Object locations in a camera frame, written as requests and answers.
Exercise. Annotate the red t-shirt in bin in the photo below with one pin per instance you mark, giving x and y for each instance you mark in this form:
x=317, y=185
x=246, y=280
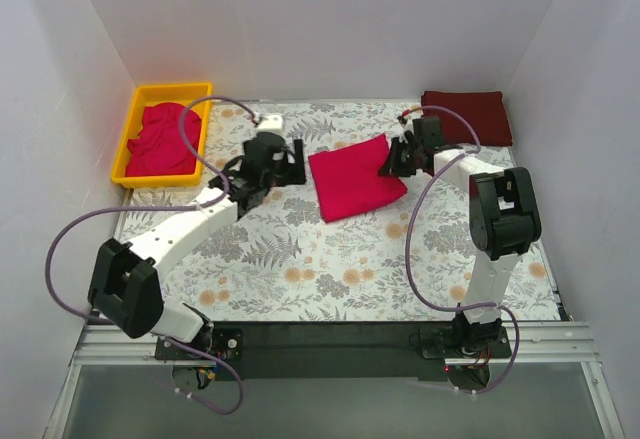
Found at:
x=159, y=149

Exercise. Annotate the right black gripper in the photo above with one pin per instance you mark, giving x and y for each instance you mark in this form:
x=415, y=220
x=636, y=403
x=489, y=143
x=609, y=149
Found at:
x=397, y=155

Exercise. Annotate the aluminium rail frame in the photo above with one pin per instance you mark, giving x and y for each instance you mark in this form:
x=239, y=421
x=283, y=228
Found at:
x=552, y=385

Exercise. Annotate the yellow plastic bin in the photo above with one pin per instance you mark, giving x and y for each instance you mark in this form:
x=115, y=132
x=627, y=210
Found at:
x=193, y=127

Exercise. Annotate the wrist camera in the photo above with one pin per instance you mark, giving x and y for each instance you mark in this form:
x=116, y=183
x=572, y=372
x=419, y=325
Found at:
x=272, y=123
x=406, y=120

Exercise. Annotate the floral patterned table mat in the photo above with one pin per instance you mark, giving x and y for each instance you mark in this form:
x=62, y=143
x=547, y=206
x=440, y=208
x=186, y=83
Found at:
x=282, y=262

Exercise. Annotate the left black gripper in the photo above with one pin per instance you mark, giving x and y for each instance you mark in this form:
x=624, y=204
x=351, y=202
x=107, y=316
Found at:
x=294, y=163

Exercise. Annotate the bright red t-shirt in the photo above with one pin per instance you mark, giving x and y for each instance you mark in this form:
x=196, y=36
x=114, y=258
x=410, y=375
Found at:
x=347, y=181

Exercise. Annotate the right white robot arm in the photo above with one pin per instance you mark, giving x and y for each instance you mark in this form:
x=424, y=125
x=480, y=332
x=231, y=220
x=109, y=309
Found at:
x=503, y=223

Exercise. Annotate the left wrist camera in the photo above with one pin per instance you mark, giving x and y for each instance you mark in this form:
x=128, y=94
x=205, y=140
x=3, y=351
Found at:
x=272, y=123

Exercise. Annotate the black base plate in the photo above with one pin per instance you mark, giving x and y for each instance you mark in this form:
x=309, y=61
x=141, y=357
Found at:
x=303, y=350

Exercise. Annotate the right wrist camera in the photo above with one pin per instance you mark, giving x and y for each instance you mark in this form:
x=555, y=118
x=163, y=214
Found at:
x=406, y=120

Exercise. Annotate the folded dark red t-shirt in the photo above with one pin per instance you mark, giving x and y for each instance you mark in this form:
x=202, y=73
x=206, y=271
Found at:
x=484, y=111

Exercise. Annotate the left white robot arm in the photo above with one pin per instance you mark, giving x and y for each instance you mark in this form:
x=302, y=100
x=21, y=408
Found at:
x=126, y=280

